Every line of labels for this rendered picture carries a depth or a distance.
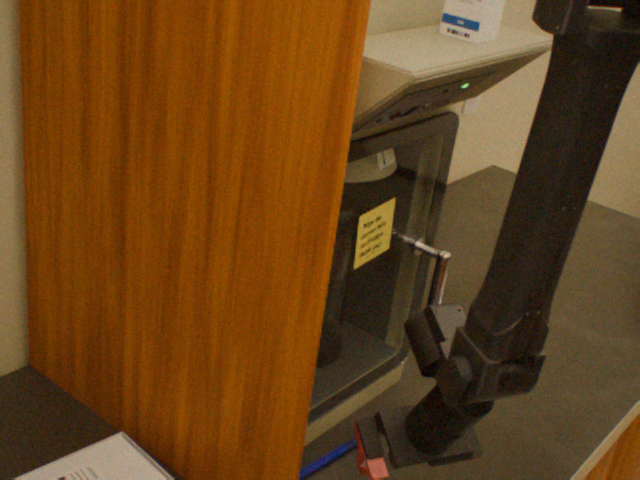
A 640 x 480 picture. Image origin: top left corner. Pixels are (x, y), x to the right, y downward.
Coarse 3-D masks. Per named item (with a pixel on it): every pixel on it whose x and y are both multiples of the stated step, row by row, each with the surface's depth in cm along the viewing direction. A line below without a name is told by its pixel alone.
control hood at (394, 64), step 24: (384, 48) 89; (408, 48) 90; (432, 48) 92; (456, 48) 93; (480, 48) 95; (504, 48) 96; (528, 48) 100; (360, 72) 85; (384, 72) 84; (408, 72) 82; (432, 72) 84; (456, 72) 89; (480, 72) 96; (504, 72) 105; (360, 96) 86; (384, 96) 84; (360, 120) 88
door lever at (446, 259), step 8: (424, 240) 120; (416, 248) 119; (424, 248) 119; (432, 248) 119; (432, 256) 119; (440, 256) 117; (448, 256) 117; (440, 264) 118; (448, 264) 118; (440, 272) 118; (432, 280) 119; (440, 280) 119; (432, 288) 120; (440, 288) 119; (432, 296) 120; (440, 296) 120; (432, 304) 121
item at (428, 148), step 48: (384, 144) 103; (432, 144) 112; (384, 192) 107; (432, 192) 117; (336, 240) 103; (432, 240) 123; (336, 288) 107; (384, 288) 117; (336, 336) 112; (384, 336) 123; (336, 384) 117
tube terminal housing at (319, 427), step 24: (384, 0) 94; (408, 0) 97; (432, 0) 101; (384, 24) 95; (408, 24) 99; (432, 24) 103; (408, 120) 108; (384, 384) 132; (336, 408) 122; (312, 432) 119
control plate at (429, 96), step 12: (492, 72) 100; (456, 84) 95; (468, 84) 99; (408, 96) 88; (420, 96) 91; (432, 96) 95; (444, 96) 99; (456, 96) 104; (396, 108) 91; (408, 108) 95; (420, 108) 99; (432, 108) 104; (372, 120) 91; (384, 120) 95
